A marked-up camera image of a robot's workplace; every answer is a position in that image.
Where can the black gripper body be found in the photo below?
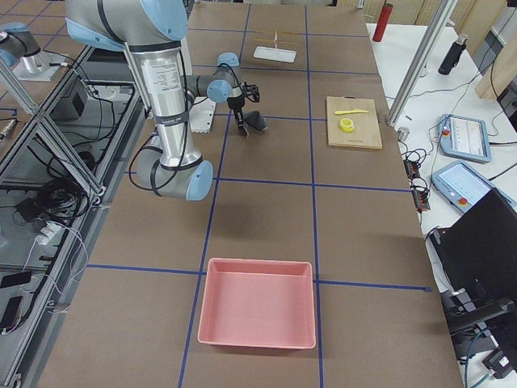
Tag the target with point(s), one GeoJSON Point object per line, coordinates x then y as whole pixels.
{"type": "Point", "coordinates": [236, 103]}

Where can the grey wiping cloth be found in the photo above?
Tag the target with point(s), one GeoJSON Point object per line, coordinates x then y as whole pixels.
{"type": "Point", "coordinates": [255, 120]}

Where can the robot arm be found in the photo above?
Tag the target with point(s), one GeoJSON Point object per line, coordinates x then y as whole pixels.
{"type": "Point", "coordinates": [150, 34]}

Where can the black water bottle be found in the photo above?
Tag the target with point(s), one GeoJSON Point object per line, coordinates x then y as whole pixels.
{"type": "Point", "coordinates": [453, 55]}

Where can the white rectangular tray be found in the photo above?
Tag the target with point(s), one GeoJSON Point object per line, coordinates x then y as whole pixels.
{"type": "Point", "coordinates": [275, 54]}

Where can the wooden rack bar near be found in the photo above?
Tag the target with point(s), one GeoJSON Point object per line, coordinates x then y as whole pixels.
{"type": "Point", "coordinates": [273, 41]}

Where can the yellow lemon slices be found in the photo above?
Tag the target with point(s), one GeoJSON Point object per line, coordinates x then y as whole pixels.
{"type": "Point", "coordinates": [346, 125]}

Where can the bamboo cutting board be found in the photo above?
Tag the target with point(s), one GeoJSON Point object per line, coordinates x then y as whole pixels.
{"type": "Point", "coordinates": [367, 130]}

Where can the yellow plastic knife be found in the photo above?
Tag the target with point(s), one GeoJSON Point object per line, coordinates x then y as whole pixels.
{"type": "Point", "coordinates": [352, 111]}

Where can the red cylinder bottle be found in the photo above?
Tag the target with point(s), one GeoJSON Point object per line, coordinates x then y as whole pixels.
{"type": "Point", "coordinates": [382, 22]}

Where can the pink plastic bin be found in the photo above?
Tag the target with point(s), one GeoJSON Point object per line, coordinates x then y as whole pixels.
{"type": "Point", "coordinates": [258, 303]}

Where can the blue teach pendant far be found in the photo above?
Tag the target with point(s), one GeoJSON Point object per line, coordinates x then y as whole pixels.
{"type": "Point", "coordinates": [465, 138]}

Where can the blue teach pendant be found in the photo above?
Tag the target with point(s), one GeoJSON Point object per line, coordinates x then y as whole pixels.
{"type": "Point", "coordinates": [465, 138]}
{"type": "Point", "coordinates": [461, 185]}

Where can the blue teach pendant near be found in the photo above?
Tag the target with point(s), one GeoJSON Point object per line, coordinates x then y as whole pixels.
{"type": "Point", "coordinates": [461, 185]}

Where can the black monitor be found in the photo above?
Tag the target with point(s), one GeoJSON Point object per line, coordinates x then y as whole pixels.
{"type": "Point", "coordinates": [478, 252]}

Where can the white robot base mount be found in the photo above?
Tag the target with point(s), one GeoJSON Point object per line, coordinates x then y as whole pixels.
{"type": "Point", "coordinates": [201, 115]}

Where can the aluminium frame post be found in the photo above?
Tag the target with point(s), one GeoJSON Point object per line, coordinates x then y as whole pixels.
{"type": "Point", "coordinates": [427, 43]}

